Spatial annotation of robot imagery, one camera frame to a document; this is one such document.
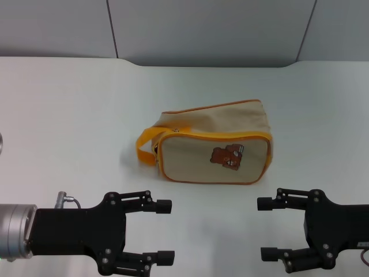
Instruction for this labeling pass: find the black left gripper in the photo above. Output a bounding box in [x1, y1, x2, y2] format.
[31, 190, 176, 276]

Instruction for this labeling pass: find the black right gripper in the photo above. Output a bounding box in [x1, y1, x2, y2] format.
[257, 188, 369, 274]

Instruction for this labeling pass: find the beige food bag orange trim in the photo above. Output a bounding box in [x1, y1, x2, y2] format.
[135, 99, 273, 186]

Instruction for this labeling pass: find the left gripper cable with connector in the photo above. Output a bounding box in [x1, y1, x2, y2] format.
[55, 190, 83, 209]

